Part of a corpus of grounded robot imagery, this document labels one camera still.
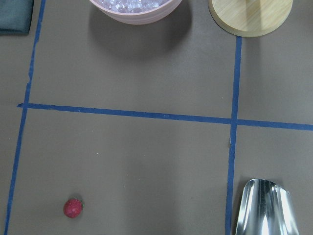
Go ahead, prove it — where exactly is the pink bowl with ice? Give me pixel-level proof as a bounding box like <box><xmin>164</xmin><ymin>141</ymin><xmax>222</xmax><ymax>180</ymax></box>
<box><xmin>91</xmin><ymin>0</ymin><xmax>181</xmax><ymax>25</ymax></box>

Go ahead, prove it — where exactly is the wooden stand round base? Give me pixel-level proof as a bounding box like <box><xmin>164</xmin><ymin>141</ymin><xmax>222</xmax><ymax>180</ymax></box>
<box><xmin>208</xmin><ymin>0</ymin><xmax>293</xmax><ymax>37</ymax></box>

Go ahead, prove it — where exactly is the red strawberry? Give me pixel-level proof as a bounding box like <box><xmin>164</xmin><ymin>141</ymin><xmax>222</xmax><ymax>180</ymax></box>
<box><xmin>63</xmin><ymin>198</ymin><xmax>84</xmax><ymax>219</ymax></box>

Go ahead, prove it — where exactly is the steel ice scoop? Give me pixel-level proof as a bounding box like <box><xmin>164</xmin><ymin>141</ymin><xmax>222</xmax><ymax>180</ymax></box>
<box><xmin>235</xmin><ymin>179</ymin><xmax>299</xmax><ymax>235</ymax></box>

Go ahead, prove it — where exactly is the grey folded cloth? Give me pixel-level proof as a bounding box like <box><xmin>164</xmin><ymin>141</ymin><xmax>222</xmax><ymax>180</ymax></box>
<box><xmin>0</xmin><ymin>0</ymin><xmax>34</xmax><ymax>35</ymax></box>

